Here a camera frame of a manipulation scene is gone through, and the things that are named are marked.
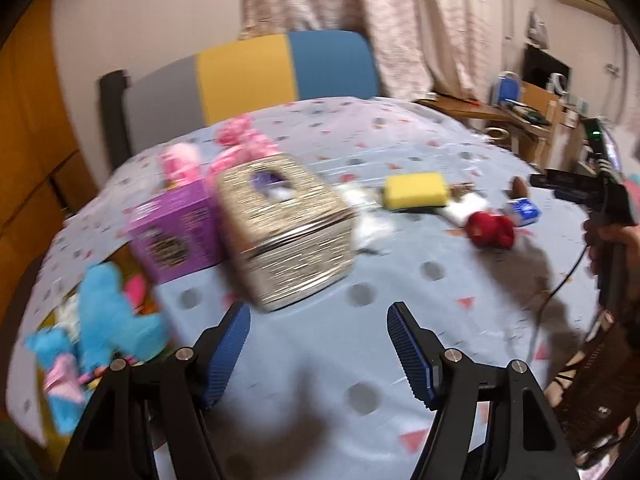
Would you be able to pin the purple cardboard box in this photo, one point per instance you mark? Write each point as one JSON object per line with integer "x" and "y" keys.
{"x": 170, "y": 230}

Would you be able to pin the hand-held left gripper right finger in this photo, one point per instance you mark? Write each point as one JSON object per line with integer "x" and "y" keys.
{"x": 407, "y": 350}

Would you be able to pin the person's right hand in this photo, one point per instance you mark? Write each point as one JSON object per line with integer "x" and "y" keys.
{"x": 612, "y": 242}

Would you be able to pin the wall air conditioner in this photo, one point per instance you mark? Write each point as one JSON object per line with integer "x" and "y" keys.
{"x": 587, "y": 2}

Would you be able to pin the red rose plush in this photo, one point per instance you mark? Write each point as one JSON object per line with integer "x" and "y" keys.
{"x": 490, "y": 227}

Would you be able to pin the tape roll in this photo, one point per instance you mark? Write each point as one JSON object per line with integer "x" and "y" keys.
{"x": 497, "y": 135}

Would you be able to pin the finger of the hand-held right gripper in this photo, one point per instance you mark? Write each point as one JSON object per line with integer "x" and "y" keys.
{"x": 572, "y": 194}
{"x": 555, "y": 178}

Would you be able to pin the gold tissue box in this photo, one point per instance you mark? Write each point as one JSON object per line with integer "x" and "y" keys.
{"x": 290, "y": 255}

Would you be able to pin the blue white container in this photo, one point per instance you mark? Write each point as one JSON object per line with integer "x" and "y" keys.
{"x": 507, "y": 87}

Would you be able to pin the small pink soft piece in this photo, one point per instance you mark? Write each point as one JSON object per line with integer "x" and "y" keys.
{"x": 136, "y": 290}

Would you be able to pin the patterned pale curtain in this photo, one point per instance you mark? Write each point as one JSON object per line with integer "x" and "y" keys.
{"x": 400, "y": 20}

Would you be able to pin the wooden desk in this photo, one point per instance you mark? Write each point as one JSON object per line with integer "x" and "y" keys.
{"x": 480, "y": 110}

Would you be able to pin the blue elephant plush toy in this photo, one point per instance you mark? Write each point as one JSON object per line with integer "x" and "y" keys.
{"x": 47, "y": 347}

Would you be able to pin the black monitor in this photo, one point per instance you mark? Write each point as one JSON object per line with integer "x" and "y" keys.
{"x": 542, "y": 67}

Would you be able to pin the white soft item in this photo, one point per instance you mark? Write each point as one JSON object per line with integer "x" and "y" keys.
{"x": 465, "y": 208}

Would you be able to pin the small blue box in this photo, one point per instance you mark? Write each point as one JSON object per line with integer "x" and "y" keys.
{"x": 525, "y": 211}

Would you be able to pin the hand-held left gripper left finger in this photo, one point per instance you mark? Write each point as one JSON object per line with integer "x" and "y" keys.
{"x": 230, "y": 345}

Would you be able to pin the person's right forearm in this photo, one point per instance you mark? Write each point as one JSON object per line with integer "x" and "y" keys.
{"x": 597, "y": 385}

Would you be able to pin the pink checked plush toy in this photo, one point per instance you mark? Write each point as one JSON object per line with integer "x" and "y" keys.
{"x": 240, "y": 135}

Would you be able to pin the wooden wardrobe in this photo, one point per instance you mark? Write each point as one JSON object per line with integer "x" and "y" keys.
{"x": 30, "y": 135}

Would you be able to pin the clear plastic packet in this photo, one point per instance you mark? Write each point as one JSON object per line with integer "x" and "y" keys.
{"x": 360, "y": 196}

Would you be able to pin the grey yellow blue chair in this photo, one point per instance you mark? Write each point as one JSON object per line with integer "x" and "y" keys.
{"x": 240, "y": 75}

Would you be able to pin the beige plush doll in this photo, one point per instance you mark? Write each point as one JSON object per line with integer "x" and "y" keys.
{"x": 67, "y": 311}

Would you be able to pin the small brown item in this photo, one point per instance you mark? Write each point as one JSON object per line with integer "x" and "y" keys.
{"x": 465, "y": 189}

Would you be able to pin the blue fuzzy plush toy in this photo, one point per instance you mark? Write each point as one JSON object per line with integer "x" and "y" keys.
{"x": 110, "y": 315}

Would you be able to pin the yellow green sponge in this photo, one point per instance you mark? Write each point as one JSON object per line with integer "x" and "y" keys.
{"x": 415, "y": 190}

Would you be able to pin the brown heart-shaped item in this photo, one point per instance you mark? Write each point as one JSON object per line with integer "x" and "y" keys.
{"x": 520, "y": 189}

